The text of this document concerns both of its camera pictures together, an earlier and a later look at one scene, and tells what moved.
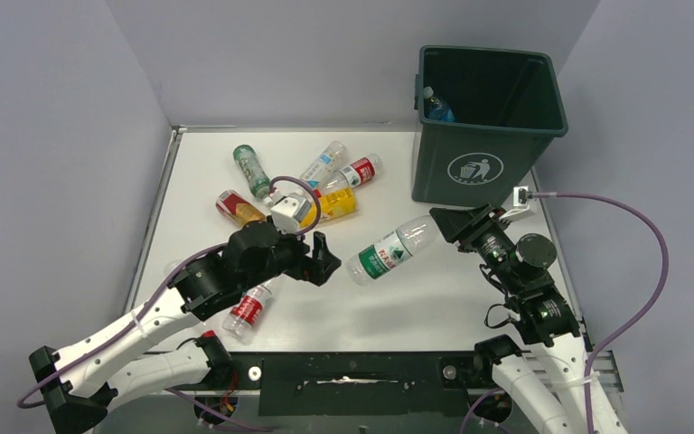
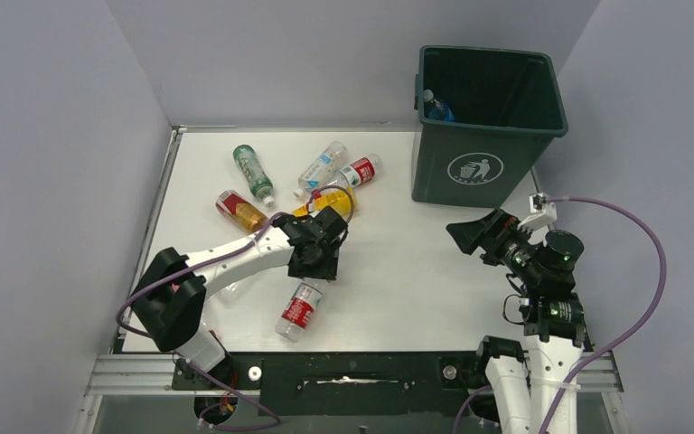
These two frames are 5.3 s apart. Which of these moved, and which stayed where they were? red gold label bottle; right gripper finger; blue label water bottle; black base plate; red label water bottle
Moved: right gripper finger
Stayed: red gold label bottle; black base plate; blue label water bottle; red label water bottle
